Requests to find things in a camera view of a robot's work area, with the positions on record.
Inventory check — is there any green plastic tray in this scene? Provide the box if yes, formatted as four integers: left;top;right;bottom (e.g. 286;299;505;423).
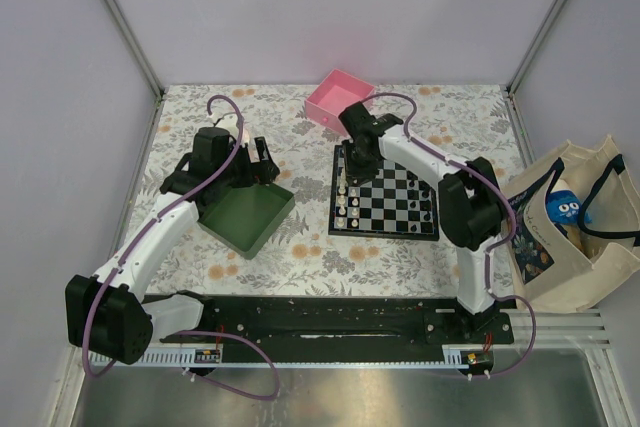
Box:
199;184;295;260

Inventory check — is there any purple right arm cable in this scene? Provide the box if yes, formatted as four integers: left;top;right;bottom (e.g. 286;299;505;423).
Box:
362;92;539;381

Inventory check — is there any white slotted cable duct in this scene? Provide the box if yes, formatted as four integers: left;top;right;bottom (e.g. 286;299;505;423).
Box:
92;346;224;367

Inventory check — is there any pink plastic box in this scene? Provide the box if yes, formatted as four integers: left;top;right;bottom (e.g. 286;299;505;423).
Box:
304;69;375;136

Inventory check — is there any floral patterned table mat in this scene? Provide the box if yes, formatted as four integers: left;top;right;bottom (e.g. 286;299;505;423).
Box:
130;85;523;298

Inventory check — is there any blue cartoon face package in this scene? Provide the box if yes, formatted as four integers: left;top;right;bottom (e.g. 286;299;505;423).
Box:
545;189;582;225

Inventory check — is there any black white chess board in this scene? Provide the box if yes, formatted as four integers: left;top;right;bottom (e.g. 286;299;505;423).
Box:
328;145;439;242

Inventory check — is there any cream canvas tote bag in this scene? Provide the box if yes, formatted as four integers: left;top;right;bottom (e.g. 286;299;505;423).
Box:
504;136;639;314

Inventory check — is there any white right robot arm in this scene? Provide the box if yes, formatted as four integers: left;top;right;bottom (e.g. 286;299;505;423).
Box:
339;102;513;343

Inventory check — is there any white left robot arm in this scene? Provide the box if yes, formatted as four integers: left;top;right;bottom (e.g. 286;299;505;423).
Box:
65;119;279;365

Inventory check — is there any aluminium rail frame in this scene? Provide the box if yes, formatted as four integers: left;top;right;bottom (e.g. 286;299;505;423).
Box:
507;309;611;350

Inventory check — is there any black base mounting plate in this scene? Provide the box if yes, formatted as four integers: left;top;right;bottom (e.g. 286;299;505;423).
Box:
162;295;514;365

